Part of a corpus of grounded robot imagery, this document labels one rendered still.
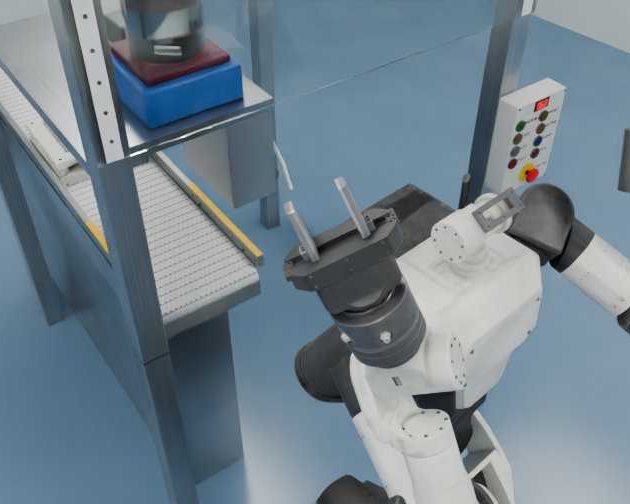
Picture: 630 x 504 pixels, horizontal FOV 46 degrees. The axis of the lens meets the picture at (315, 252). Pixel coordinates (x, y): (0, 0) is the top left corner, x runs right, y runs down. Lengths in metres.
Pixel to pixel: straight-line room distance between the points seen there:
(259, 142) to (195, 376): 0.79
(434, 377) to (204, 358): 1.25
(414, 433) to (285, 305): 2.02
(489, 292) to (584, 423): 1.58
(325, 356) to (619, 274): 0.53
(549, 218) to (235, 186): 0.62
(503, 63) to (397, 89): 2.44
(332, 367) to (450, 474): 0.25
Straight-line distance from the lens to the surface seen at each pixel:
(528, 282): 1.21
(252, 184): 1.55
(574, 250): 1.33
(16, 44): 1.79
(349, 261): 0.73
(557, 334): 2.93
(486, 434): 1.52
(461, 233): 1.07
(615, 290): 1.34
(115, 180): 1.31
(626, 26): 4.92
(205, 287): 1.70
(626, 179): 1.24
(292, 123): 3.91
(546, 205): 1.31
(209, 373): 2.09
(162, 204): 1.95
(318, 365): 1.09
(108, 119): 1.24
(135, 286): 1.47
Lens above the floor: 2.07
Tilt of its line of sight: 42 degrees down
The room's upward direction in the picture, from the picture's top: straight up
